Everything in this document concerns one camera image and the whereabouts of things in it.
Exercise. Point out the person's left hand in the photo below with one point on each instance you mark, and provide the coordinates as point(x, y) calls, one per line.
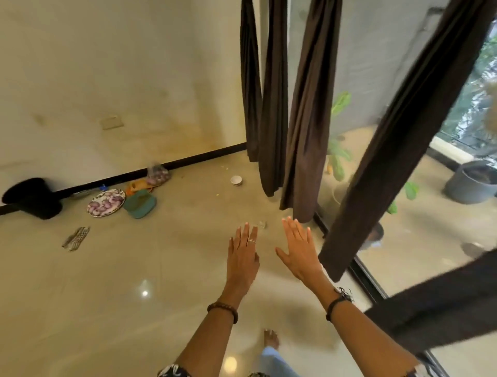
point(241, 264)

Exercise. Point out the person's right hand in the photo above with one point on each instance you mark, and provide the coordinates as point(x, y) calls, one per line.
point(303, 258)

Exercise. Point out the person's right little finger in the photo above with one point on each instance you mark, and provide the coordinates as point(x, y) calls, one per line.
point(311, 240)

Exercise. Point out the person's right middle finger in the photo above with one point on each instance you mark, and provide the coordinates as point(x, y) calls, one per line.
point(295, 232)

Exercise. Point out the person's left thumb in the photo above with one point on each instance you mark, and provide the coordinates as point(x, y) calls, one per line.
point(256, 261)

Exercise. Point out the person's left little finger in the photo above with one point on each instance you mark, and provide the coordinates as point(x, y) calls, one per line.
point(231, 245)

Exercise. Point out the person's right thumb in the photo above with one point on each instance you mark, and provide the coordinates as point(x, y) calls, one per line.
point(282, 256)

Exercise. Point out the person's left middle finger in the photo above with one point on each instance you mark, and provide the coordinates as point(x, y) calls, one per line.
point(245, 235)

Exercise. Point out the person's left forearm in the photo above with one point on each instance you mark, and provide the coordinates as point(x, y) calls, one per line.
point(205, 341)

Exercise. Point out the person's right forearm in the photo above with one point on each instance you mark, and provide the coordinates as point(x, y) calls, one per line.
point(365, 338)

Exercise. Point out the small white bowl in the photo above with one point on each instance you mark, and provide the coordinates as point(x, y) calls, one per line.
point(236, 180)

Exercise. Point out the dark round bowl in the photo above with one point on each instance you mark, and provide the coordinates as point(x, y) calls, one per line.
point(374, 236)

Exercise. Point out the person's bare foot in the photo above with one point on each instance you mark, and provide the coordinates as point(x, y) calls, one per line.
point(271, 338)

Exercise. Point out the green leafy plant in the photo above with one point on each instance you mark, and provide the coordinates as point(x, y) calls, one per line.
point(337, 155)

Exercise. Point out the green cloth bag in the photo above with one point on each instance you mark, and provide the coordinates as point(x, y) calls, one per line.
point(140, 205)

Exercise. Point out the clear bag of onions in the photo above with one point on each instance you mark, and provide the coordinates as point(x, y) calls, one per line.
point(158, 176)

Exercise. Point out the person's blue trouser leg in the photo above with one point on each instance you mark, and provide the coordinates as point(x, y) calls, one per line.
point(276, 363)

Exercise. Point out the orange plastic item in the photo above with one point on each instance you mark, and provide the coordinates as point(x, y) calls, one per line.
point(136, 186)

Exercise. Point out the dark brown curtain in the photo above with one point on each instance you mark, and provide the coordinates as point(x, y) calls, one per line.
point(438, 303)
point(310, 112)
point(250, 81)
point(273, 101)
point(396, 136)

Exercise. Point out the floral round plate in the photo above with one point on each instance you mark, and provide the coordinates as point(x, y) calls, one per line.
point(105, 202)

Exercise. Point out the black skirting board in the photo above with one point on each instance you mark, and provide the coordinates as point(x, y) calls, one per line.
point(116, 178)

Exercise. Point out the person's patterned garment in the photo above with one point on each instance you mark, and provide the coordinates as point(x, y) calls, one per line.
point(174, 371)

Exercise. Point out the grey plant pot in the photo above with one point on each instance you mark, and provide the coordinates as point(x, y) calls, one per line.
point(470, 182)

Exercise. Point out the beige wall socket plate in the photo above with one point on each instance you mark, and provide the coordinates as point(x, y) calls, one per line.
point(111, 122)

